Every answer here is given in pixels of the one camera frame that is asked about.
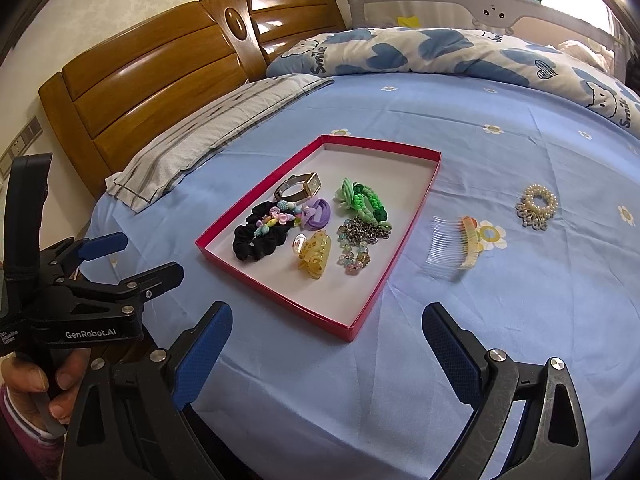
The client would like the black fabric scrunchie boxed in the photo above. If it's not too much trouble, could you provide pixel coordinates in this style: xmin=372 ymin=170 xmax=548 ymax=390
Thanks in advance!
xmin=232 ymin=200 xmax=296 ymax=262

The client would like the gold mesh-band wristwatch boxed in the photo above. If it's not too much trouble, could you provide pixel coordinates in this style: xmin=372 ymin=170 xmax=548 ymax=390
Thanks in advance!
xmin=273 ymin=171 xmax=322 ymax=200

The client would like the grey bed guard rail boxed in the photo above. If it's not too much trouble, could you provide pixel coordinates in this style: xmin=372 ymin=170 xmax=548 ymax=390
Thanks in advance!
xmin=348 ymin=0 xmax=623 ymax=56

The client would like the wall switch panel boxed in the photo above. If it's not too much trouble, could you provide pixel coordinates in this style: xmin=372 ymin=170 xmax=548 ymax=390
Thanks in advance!
xmin=0 ymin=116 xmax=43 ymax=178

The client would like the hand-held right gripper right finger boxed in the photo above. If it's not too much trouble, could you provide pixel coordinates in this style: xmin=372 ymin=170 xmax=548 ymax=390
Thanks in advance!
xmin=421 ymin=302 xmax=593 ymax=480

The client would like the blue floral bed sheet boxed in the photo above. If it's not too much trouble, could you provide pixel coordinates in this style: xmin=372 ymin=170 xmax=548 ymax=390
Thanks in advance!
xmin=82 ymin=72 xmax=640 ymax=480

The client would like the person's left forearm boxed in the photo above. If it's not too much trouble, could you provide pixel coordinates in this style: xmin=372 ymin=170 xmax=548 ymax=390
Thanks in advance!
xmin=0 ymin=387 xmax=68 ymax=480

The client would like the clear yellow hair comb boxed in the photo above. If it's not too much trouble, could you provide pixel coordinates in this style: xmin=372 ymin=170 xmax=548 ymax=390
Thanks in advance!
xmin=431 ymin=215 xmax=482 ymax=278

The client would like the blue heart printed quilt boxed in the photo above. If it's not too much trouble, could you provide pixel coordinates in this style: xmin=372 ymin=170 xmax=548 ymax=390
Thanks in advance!
xmin=265 ymin=26 xmax=640 ymax=133

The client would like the pearl bead scrunchie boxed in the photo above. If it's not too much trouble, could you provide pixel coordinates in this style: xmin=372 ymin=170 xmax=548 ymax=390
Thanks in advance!
xmin=516 ymin=184 xmax=559 ymax=231

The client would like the dark green braided hair tie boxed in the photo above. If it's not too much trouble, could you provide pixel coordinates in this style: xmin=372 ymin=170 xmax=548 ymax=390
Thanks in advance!
xmin=352 ymin=182 xmax=394 ymax=222

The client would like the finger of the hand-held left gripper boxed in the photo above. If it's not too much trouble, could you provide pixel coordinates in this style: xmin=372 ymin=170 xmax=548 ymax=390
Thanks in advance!
xmin=40 ymin=232 xmax=129 ymax=281
xmin=50 ymin=261 xmax=185 ymax=318

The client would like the shallow red cardboard box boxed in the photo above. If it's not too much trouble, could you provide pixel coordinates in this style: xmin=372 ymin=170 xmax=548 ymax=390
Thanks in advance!
xmin=195 ymin=134 xmax=442 ymax=343

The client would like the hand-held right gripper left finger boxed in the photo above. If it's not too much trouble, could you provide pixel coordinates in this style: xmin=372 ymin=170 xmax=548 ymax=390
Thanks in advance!
xmin=62 ymin=300 xmax=234 ymax=480

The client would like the wooden headboard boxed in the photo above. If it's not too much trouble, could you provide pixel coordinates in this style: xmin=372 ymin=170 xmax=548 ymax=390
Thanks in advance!
xmin=39 ymin=0 xmax=347 ymax=201

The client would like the yellow translucent hair claw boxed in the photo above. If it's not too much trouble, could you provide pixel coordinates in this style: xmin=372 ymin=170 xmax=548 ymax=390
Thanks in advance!
xmin=289 ymin=230 xmax=333 ymax=279

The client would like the person's left hand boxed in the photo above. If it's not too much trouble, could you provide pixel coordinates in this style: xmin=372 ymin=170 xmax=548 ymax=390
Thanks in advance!
xmin=0 ymin=347 xmax=93 ymax=428

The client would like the colourful bead bracelet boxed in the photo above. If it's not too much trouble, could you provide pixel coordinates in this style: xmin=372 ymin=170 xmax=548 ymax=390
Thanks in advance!
xmin=254 ymin=200 xmax=301 ymax=238

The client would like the purple bow hair tie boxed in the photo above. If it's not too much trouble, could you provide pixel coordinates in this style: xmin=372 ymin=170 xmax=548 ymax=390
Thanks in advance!
xmin=299 ymin=197 xmax=332 ymax=231

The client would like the grey striped pillow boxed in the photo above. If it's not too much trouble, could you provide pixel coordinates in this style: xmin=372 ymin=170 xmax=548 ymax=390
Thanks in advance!
xmin=104 ymin=74 xmax=335 ymax=212

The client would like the crystal bead chain bracelet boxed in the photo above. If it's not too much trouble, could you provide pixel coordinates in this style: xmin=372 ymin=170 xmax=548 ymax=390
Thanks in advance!
xmin=336 ymin=216 xmax=392 ymax=275

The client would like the light green flower hair tie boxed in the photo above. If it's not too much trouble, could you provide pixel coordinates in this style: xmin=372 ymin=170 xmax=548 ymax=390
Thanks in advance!
xmin=334 ymin=177 xmax=386 ymax=224

